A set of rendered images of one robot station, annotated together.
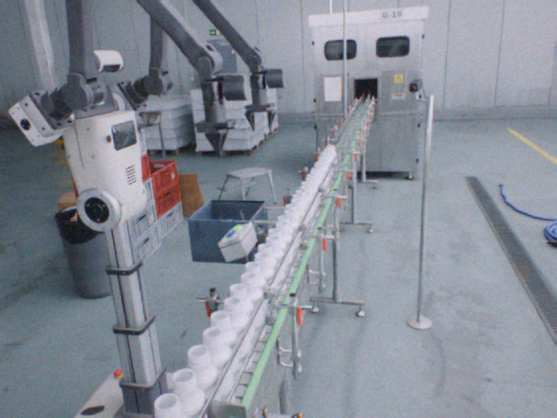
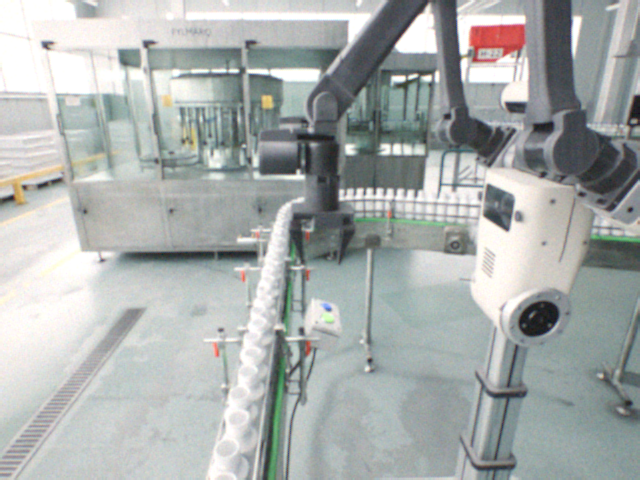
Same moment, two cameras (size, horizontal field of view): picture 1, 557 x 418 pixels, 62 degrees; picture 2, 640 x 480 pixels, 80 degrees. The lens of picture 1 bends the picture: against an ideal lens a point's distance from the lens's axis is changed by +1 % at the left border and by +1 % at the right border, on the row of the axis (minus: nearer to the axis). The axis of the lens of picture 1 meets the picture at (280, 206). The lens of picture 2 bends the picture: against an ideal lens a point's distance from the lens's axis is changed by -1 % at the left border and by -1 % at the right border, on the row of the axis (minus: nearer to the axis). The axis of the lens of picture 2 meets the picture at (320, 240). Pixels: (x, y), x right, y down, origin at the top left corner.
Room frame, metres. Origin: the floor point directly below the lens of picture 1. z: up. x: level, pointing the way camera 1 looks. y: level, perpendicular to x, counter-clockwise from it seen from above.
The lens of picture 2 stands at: (2.32, -0.11, 1.66)
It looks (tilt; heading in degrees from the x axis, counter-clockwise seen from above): 20 degrees down; 164
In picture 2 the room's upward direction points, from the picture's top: straight up
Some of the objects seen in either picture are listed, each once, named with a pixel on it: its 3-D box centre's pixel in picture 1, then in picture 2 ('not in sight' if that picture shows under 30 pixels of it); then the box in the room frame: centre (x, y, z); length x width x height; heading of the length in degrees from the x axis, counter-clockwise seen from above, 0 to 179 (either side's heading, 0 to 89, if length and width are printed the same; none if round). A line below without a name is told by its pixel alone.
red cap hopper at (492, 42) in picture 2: not in sight; (486, 117); (-3.69, 4.59, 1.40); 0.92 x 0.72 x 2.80; 58
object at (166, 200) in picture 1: (150, 199); not in sight; (4.52, 1.33, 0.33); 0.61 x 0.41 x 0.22; 169
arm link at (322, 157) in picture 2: (260, 82); (318, 158); (1.72, 0.05, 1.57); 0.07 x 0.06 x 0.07; 79
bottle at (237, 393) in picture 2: (305, 206); (242, 428); (1.74, -0.10, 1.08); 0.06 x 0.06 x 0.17
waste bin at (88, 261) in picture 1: (94, 250); not in sight; (3.25, 1.43, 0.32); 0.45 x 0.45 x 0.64
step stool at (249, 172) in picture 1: (244, 186); not in sight; (5.24, 0.41, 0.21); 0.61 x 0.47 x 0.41; 39
